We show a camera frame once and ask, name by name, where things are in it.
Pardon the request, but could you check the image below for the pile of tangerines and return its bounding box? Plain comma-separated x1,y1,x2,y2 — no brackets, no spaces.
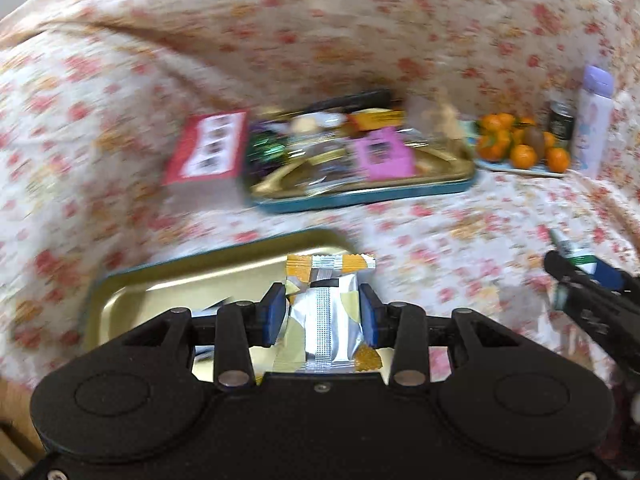
475,112,572,173

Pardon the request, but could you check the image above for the clear plastic snack bag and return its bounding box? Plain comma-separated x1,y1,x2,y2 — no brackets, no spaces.
405,105,441,146

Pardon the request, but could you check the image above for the yellow orange snack packet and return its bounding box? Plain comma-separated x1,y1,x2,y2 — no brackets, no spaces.
347,109,407,133

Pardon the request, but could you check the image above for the silver yellow snack packet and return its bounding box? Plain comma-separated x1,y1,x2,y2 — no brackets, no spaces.
272,254,383,373

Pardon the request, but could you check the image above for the white fruit plate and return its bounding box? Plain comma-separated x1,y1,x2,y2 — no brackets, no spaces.
462,120,576,178

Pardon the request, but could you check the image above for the green foil candy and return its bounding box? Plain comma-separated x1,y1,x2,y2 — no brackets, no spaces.
250,122,288,171

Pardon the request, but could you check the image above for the brown paper snack bag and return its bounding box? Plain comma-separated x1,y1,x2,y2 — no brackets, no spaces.
432,87,463,148

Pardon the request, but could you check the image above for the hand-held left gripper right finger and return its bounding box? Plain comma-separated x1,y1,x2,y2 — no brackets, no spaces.
359,283,523,393

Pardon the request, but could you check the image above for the teal tin with snacks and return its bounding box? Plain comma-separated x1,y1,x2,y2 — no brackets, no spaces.
248,105,478,215

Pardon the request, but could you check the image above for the pink snack packet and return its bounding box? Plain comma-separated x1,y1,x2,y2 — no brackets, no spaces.
352,127,417,181

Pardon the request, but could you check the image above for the long black snack packet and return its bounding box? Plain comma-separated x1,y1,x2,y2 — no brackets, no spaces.
302,89,393,113

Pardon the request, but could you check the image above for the pink red box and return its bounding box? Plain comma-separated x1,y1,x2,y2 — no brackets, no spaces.
161,110,249,211

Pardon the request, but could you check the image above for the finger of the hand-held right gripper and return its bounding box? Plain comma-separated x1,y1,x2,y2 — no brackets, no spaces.
543,249,621,311
590,259,640,297

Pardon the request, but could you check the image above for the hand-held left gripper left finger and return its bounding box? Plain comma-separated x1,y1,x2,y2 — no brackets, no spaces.
120,282,288,392

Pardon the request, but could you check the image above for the brown kiwi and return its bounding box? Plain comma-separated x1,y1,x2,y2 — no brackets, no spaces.
525,127,547,158

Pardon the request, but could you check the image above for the green white snack packet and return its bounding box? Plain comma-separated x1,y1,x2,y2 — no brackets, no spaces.
547,227,601,313

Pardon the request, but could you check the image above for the purple cartoon water bottle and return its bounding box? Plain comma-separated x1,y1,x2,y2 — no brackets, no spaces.
570,65,615,178

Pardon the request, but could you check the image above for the clear striped snack packet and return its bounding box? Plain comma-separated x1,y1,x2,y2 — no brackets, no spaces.
285,152,361,193

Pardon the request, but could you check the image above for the dark green drink can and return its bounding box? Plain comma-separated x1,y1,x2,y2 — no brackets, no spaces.
547,101,576,151

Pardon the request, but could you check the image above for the white yellow snack packet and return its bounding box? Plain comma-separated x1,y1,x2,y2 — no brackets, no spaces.
290,112,348,136

